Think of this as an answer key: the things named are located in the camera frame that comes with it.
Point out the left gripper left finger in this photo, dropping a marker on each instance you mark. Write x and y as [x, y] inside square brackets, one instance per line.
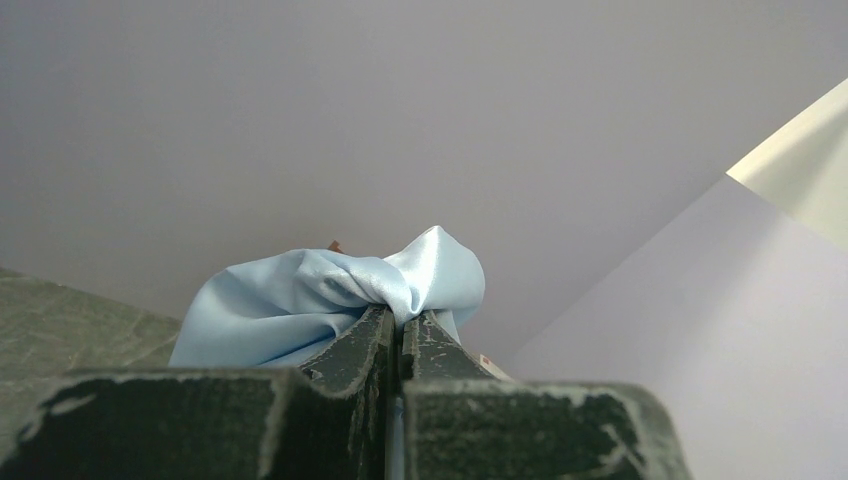
[323, 419]

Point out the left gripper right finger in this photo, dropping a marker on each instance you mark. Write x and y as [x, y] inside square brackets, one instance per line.
[463, 422]

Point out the light blue pillowcase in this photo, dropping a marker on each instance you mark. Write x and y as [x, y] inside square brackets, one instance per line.
[282, 310]

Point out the white red carton box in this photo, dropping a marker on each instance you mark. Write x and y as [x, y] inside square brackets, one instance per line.
[486, 369]

